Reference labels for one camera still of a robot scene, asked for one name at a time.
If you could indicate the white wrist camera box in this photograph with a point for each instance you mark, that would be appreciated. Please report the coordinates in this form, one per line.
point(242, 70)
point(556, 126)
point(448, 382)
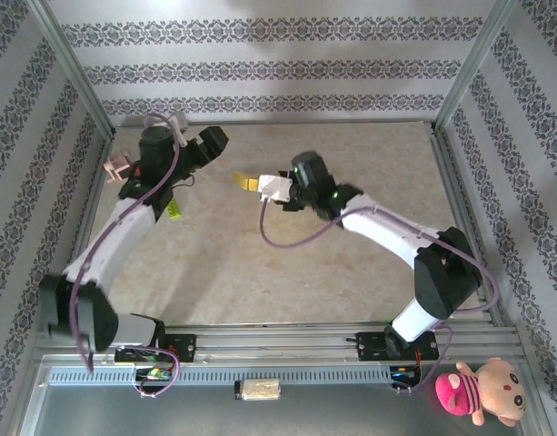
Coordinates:
point(275, 187)
point(180, 123)

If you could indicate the grey metal shelf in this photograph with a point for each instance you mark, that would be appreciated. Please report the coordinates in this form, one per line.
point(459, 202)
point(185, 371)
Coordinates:
point(351, 413)

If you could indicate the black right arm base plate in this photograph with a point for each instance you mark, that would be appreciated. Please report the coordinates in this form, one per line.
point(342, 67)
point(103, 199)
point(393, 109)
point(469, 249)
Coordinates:
point(371, 347)

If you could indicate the small pink toy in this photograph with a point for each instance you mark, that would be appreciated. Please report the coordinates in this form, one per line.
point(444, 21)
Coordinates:
point(116, 167)

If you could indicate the small circuit board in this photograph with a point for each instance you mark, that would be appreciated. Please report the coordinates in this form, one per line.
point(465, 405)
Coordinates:
point(153, 373)
point(404, 372)

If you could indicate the aluminium front rail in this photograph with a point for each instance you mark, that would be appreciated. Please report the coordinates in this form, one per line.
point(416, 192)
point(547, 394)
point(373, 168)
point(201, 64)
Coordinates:
point(278, 345)

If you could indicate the white and yellow paper box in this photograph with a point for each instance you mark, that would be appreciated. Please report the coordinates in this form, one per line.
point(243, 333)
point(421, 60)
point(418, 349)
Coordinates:
point(247, 181)

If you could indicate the beige and pink plush toy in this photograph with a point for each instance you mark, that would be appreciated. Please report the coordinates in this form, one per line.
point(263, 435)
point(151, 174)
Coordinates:
point(491, 390)

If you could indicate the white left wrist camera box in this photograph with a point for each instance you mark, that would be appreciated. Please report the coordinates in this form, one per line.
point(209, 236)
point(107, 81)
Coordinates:
point(180, 123)

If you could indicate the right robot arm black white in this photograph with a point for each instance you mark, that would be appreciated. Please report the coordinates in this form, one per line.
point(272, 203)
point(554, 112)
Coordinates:
point(446, 277)

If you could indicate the aluminium frame post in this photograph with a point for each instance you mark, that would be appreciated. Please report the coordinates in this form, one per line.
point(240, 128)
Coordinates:
point(69, 68)
point(473, 68)

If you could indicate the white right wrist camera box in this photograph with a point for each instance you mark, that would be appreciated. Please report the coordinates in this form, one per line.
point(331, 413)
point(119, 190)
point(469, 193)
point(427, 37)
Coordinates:
point(275, 187)

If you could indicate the yellow-green toy brick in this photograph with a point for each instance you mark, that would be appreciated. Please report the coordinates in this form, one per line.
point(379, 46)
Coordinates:
point(174, 210)

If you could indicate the aluminium side rail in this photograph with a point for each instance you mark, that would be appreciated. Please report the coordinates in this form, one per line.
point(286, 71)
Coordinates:
point(451, 181)
point(92, 204)

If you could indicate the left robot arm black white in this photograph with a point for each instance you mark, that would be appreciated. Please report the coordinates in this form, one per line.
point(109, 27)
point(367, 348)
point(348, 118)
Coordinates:
point(110, 245)

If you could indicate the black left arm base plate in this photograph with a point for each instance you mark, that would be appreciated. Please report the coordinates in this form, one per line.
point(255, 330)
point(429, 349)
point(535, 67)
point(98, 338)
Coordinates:
point(185, 347)

